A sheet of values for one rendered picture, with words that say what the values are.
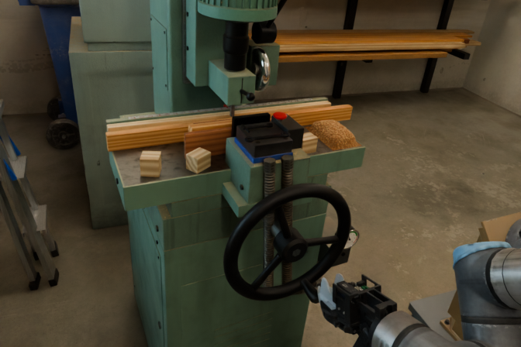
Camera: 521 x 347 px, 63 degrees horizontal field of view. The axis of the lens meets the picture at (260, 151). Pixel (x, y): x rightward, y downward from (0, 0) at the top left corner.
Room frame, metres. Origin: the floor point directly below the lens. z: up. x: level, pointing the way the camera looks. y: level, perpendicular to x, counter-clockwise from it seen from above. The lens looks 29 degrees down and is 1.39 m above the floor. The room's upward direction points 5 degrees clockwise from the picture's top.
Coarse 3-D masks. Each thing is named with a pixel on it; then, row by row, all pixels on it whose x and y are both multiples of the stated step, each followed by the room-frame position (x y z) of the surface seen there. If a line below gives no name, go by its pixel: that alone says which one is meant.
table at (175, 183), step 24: (168, 144) 0.89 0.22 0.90; (120, 168) 0.77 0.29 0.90; (168, 168) 0.78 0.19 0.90; (216, 168) 0.80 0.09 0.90; (312, 168) 0.90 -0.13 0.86; (336, 168) 0.94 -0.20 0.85; (120, 192) 0.74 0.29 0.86; (144, 192) 0.72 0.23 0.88; (168, 192) 0.74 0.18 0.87; (192, 192) 0.76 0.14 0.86; (216, 192) 0.79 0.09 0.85; (240, 216) 0.71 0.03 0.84
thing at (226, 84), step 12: (216, 60) 1.04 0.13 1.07; (216, 72) 0.99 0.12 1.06; (228, 72) 0.95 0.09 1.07; (240, 72) 0.96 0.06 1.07; (216, 84) 0.98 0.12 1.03; (228, 84) 0.92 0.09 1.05; (240, 84) 0.93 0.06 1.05; (252, 84) 0.95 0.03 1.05; (228, 96) 0.92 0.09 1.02; (240, 96) 0.93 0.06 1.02
